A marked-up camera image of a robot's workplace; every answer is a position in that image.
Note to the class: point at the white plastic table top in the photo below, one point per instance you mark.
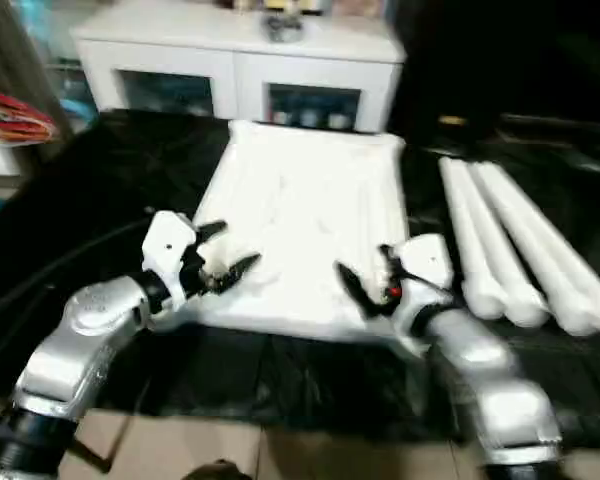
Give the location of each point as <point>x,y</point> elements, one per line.
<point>305,225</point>

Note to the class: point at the white plastic table leg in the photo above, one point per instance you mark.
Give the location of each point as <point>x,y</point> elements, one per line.
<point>470,240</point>
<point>510,260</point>
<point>550,270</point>
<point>570,245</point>

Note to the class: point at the black plastic mat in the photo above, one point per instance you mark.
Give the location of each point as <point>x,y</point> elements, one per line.
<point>305,380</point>

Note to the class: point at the white cabinet with glass doors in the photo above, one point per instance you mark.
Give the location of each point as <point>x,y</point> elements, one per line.
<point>180,55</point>

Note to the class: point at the large black box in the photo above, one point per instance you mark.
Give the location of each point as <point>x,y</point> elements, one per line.
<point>445,60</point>

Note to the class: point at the black tangled bundle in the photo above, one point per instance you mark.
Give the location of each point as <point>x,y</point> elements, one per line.
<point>282,27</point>

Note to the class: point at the grey curtain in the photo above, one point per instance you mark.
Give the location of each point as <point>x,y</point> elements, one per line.
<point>25,60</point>

